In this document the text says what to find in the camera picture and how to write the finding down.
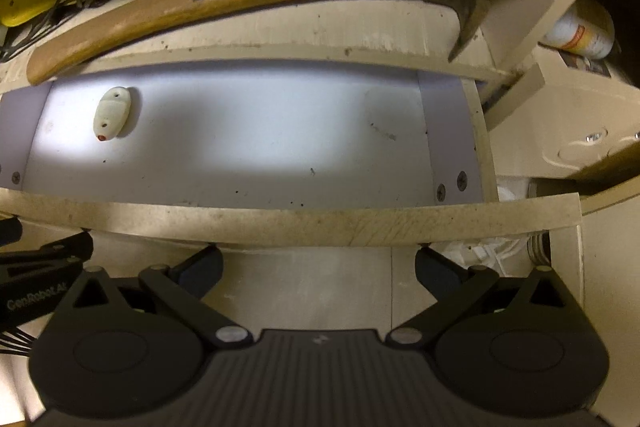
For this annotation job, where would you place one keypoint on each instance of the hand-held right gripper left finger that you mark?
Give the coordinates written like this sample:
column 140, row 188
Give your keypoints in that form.
column 200, row 272

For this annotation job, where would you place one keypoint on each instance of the cream side cabinet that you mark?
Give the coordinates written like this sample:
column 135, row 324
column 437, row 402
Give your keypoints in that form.
column 615, row 202

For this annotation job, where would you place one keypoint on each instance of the white oval plastic tag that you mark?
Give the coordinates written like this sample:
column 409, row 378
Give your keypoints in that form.
column 111, row 114

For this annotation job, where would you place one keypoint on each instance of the cream dresser with wooden trim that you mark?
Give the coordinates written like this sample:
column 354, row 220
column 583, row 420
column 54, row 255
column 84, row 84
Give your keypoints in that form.
column 350, row 32

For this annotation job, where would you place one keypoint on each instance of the cream door with metal knob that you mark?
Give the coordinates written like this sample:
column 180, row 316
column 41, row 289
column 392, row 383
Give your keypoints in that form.
column 550, row 132

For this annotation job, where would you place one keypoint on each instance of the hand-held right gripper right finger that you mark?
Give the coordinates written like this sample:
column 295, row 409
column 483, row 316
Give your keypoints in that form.
column 437, row 274

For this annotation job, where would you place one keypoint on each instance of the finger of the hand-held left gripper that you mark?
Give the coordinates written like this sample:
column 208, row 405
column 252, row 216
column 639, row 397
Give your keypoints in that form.
column 50, row 253
column 9, row 232

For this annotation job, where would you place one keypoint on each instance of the white can with orange label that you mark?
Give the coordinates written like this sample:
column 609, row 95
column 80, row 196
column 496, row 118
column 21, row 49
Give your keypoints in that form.
column 580, row 32

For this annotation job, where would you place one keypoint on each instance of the printed paper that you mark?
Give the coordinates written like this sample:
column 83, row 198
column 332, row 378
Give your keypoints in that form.
column 585, row 63

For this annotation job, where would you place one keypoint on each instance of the cream drawer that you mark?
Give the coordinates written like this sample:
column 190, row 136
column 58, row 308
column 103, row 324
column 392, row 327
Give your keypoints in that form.
column 250, row 132

